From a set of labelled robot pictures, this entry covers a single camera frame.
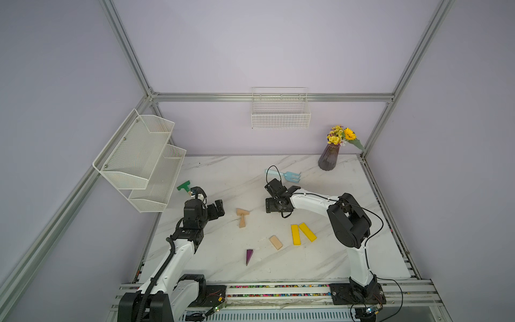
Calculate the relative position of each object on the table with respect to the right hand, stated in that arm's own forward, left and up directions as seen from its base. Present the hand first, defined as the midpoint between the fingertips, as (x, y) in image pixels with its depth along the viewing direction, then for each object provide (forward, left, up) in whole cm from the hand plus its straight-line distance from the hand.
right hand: (277, 208), depth 98 cm
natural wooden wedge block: (-8, +17, +1) cm, 19 cm away
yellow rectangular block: (-14, -8, +1) cm, 16 cm away
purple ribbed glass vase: (+27, -31, +8) cm, 42 cm away
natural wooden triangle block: (-2, +18, +1) cm, 18 cm away
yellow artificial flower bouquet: (+24, -30, +26) cm, 47 cm away
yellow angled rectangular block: (-13, -14, 0) cm, 19 cm away
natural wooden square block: (-17, +2, +1) cm, 17 cm away
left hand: (-5, +29, +12) cm, 32 cm away
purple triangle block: (-22, +13, +2) cm, 26 cm away
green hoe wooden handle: (+13, +48, +3) cm, 50 cm away
